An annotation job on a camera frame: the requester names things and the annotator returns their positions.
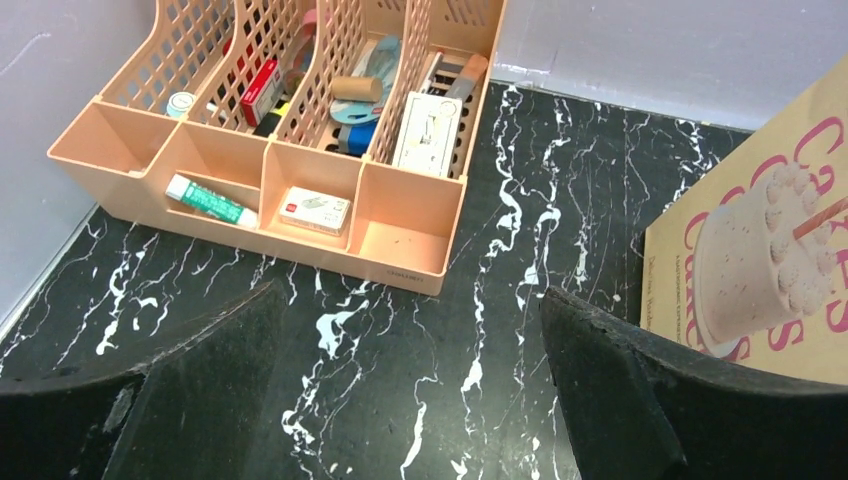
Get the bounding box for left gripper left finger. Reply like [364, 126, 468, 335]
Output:
[1, 281, 287, 479]

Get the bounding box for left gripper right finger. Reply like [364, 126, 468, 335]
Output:
[540, 287, 847, 479]

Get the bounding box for pink and tan paper bag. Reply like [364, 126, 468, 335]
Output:
[640, 61, 847, 384]

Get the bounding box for green white tube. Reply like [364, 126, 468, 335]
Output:
[165, 174, 259, 229]

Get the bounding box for small white staple box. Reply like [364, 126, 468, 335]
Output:
[279, 186, 352, 236]

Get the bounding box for peach plastic file organizer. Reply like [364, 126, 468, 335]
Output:
[48, 1, 507, 295]

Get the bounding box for red small box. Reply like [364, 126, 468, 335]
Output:
[240, 58, 282, 127]

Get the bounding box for brown cork cylinder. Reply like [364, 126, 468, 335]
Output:
[331, 76, 384, 103]

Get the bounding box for blue tape dispenser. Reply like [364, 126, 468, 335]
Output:
[330, 35, 402, 157]

